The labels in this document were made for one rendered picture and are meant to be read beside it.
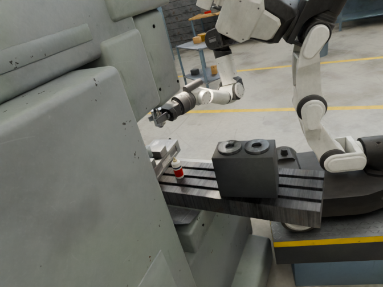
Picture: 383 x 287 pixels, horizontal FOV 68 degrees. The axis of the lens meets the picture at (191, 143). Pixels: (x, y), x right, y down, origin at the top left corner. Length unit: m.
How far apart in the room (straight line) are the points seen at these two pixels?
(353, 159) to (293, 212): 0.69
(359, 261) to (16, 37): 1.78
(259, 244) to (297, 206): 0.87
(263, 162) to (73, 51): 0.67
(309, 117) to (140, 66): 0.89
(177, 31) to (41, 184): 9.17
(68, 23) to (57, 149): 0.33
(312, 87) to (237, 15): 0.50
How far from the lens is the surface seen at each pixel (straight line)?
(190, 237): 1.17
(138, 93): 0.90
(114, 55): 0.84
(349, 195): 1.68
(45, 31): 0.72
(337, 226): 1.75
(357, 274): 1.95
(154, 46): 1.03
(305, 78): 1.47
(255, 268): 1.81
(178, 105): 1.19
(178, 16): 9.48
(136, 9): 0.95
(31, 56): 0.69
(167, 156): 1.40
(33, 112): 0.54
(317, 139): 1.63
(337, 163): 1.68
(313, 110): 1.48
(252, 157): 1.00
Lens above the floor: 1.67
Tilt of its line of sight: 29 degrees down
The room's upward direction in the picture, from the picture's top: 15 degrees counter-clockwise
